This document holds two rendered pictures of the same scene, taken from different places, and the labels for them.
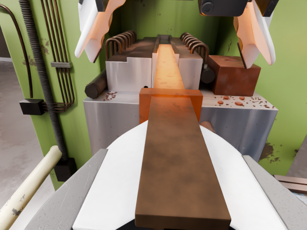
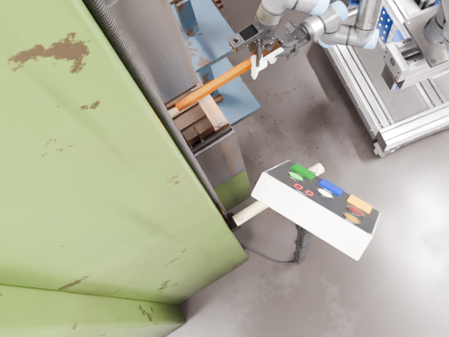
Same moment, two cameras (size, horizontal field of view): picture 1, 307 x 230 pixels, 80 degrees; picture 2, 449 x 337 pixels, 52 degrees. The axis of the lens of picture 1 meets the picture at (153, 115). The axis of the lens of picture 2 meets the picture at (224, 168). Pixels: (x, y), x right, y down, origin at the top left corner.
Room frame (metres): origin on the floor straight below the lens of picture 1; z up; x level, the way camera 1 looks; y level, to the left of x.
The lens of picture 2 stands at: (0.54, 0.76, 2.42)
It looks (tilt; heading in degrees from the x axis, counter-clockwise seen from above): 71 degrees down; 259
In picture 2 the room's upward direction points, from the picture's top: 23 degrees counter-clockwise
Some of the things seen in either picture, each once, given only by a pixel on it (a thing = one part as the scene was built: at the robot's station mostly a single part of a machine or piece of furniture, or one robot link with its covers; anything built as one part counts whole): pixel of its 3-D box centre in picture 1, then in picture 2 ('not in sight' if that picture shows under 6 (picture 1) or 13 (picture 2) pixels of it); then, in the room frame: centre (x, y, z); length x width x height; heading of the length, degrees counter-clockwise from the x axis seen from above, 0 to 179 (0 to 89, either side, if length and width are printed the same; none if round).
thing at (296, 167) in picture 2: not in sight; (303, 172); (0.24, 0.43, 1.01); 0.07 x 0.05 x 0.07; 113
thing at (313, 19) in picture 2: not in sight; (312, 27); (-0.11, -0.01, 0.98); 0.08 x 0.05 x 0.08; 88
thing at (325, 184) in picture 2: not in sight; (330, 188); (0.20, 0.52, 1.01); 0.07 x 0.05 x 0.07; 113
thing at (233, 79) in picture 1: (228, 74); not in sight; (0.44, -0.18, 0.95); 0.12 x 0.09 x 0.07; 178
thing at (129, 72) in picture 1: (156, 55); (150, 137); (0.60, 0.00, 0.96); 0.42 x 0.20 x 0.09; 178
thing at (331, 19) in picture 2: not in sight; (331, 17); (-0.19, 0.00, 0.98); 0.11 x 0.08 x 0.09; 178
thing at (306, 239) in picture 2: not in sight; (303, 243); (0.32, 0.56, 0.54); 0.04 x 0.04 x 1.08; 88
